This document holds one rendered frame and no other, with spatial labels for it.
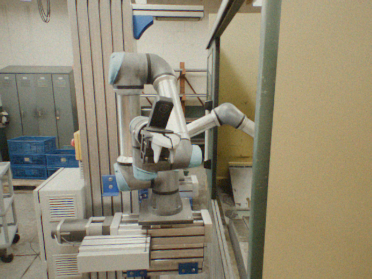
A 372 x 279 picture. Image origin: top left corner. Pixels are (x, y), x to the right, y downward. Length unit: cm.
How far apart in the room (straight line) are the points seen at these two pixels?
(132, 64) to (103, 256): 71
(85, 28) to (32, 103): 492
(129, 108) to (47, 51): 557
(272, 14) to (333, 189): 47
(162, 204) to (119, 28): 75
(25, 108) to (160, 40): 296
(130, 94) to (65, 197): 58
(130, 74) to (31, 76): 515
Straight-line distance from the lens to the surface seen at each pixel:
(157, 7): 138
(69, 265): 155
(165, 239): 125
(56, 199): 141
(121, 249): 118
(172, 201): 118
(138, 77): 107
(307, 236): 88
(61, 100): 597
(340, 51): 79
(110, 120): 130
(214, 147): 212
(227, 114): 163
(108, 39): 129
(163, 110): 67
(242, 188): 270
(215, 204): 218
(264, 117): 73
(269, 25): 74
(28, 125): 627
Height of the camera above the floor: 170
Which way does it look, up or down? 13 degrees down
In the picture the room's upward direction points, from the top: straight up
